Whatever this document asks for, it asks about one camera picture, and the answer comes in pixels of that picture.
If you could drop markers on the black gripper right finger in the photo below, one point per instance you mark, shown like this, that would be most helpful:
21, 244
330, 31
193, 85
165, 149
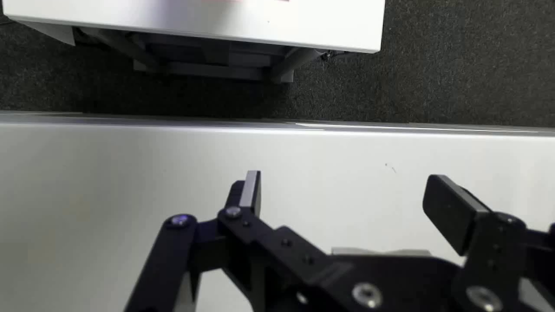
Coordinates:
491, 242

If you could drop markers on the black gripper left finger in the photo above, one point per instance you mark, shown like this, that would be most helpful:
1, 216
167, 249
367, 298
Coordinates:
254, 242

